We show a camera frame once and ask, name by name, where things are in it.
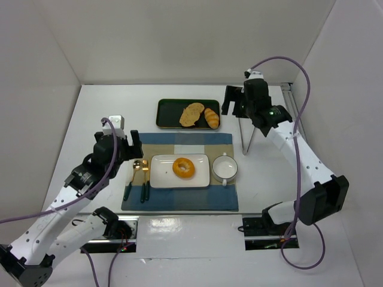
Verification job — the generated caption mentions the stainless steel tongs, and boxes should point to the stainless steel tongs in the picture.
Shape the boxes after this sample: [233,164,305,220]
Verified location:
[238,118,256,156]

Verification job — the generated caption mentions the orange bagel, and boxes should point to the orange bagel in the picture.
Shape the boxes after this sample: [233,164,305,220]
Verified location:
[172,157,195,179]

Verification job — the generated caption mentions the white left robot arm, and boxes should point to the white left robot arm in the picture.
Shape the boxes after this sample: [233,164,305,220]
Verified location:
[1,130,143,286]

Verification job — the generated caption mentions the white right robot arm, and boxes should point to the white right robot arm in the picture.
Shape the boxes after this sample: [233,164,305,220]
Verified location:
[221,78,349,227]

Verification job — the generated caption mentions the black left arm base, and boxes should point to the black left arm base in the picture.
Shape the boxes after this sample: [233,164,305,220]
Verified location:
[83,216,138,254]

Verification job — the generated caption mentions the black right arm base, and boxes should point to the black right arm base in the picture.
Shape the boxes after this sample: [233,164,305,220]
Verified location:
[237,217,299,251]

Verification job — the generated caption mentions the speckled bread slice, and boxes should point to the speckled bread slice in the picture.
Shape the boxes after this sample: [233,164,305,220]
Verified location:
[179,103,205,127]

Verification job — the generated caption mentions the striped croissant roll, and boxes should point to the striped croissant roll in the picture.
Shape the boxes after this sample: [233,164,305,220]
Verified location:
[204,108,220,129]

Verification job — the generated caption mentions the white rectangular plate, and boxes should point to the white rectangular plate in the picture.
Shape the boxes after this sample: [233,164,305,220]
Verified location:
[150,154,210,188]

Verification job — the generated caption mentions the blue beige checked placemat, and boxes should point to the blue beige checked placemat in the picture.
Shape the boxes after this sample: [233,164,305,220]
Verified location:
[121,132,238,212]

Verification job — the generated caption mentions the dark green serving tray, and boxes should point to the dark green serving tray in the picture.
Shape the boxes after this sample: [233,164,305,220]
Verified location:
[156,99,220,130]

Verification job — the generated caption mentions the white cup with dark rim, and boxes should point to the white cup with dark rim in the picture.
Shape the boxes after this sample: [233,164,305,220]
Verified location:
[212,152,238,187]

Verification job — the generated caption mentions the gold spoon green handle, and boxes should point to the gold spoon green handle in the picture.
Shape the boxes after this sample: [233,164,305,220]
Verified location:
[123,160,142,201]

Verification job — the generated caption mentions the gold fork green handle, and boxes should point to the gold fork green handle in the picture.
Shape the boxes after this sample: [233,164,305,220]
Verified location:
[140,159,149,203]

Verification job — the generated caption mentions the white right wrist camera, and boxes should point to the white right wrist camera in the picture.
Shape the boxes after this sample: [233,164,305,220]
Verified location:
[244,69,264,80]

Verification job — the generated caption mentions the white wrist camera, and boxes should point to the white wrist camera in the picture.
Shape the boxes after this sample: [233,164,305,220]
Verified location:
[101,115,126,139]
[244,69,264,80]

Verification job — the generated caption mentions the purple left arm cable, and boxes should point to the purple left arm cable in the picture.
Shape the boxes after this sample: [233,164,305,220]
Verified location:
[0,118,126,287]

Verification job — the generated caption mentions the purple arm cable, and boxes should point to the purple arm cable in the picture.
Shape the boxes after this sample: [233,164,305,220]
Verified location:
[0,118,126,287]
[250,56,327,269]

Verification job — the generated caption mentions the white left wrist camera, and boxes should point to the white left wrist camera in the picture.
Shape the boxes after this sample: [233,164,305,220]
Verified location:
[101,115,126,139]

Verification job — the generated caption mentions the gold knife green handle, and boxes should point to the gold knife green handle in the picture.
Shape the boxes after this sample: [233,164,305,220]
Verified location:
[145,160,150,201]

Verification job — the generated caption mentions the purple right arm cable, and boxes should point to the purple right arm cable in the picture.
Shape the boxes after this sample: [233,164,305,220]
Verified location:
[250,56,327,269]

